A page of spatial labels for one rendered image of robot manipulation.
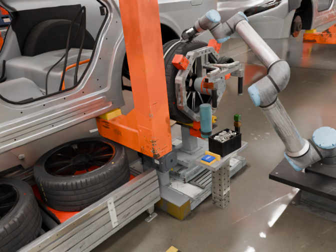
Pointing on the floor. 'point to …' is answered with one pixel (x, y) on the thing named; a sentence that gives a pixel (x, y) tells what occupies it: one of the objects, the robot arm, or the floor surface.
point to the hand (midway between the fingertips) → (180, 40)
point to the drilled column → (221, 186)
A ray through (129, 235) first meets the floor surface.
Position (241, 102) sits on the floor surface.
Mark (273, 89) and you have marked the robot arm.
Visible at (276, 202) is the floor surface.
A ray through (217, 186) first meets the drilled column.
